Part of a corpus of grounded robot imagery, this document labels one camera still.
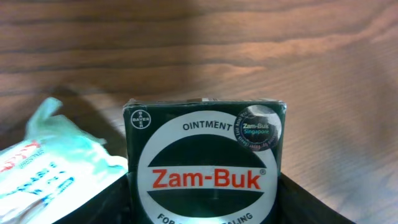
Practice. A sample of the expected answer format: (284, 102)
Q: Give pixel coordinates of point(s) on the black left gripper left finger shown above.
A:
(110, 206)

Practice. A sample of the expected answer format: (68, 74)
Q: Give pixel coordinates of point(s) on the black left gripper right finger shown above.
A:
(295, 205)

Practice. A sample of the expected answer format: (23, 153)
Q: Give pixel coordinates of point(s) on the teal wet wipes pack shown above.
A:
(55, 169)

